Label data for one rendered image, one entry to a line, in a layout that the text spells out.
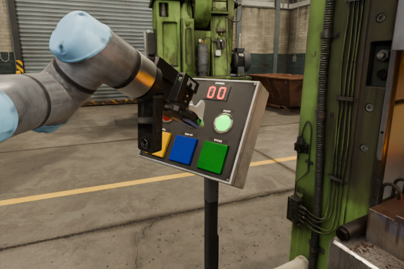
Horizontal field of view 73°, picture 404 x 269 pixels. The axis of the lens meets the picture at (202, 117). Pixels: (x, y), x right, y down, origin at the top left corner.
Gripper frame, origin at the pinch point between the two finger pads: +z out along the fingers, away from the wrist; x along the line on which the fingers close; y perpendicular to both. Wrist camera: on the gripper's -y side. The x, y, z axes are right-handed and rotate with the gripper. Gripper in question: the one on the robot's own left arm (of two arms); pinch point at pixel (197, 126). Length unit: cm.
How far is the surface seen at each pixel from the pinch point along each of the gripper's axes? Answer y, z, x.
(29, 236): -87, 70, 167
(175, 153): -6.5, 9.5, 11.9
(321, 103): 17.4, 21.7, -20.4
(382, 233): -10.5, 13.1, -37.9
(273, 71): 422, 774, 344
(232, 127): 3.9, 10.2, -3.1
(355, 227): -10.9, 12.6, -33.7
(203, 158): -6.0, 9.5, 2.2
